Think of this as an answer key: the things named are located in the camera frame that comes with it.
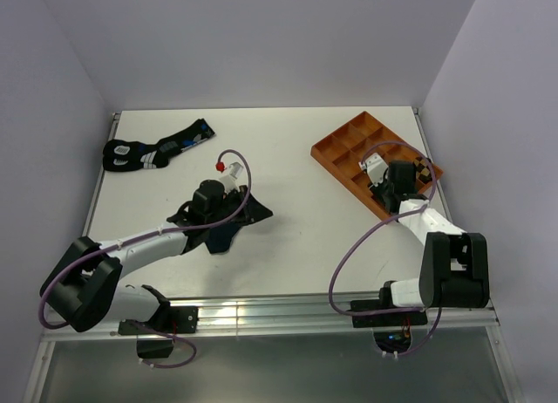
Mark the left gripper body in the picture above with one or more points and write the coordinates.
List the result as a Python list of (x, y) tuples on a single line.
[(231, 203)]

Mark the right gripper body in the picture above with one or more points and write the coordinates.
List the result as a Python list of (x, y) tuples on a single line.
[(384, 188)]

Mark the dark navy sock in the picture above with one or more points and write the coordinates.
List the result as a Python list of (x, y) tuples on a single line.
[(220, 238)]

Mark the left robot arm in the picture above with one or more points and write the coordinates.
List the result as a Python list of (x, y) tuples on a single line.
[(86, 286)]

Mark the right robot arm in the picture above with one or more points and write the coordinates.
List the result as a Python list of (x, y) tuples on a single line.
[(454, 268)]

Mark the rolled argyle sock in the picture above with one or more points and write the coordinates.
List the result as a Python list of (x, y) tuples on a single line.
[(424, 169)]

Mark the orange compartment tray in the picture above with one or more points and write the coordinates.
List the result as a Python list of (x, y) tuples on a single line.
[(341, 151)]

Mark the black sport sock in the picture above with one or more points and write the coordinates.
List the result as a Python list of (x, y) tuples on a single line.
[(120, 156)]

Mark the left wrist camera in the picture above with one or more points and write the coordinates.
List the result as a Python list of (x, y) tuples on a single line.
[(229, 174)]

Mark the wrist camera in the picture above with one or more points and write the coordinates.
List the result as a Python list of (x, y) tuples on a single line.
[(376, 169), (229, 174)]

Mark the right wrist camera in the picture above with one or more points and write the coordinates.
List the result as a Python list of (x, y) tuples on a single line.
[(376, 169)]

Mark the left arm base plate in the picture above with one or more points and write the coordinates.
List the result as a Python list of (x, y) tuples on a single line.
[(183, 318)]

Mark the aluminium rail frame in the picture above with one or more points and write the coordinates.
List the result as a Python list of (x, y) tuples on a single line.
[(234, 311)]

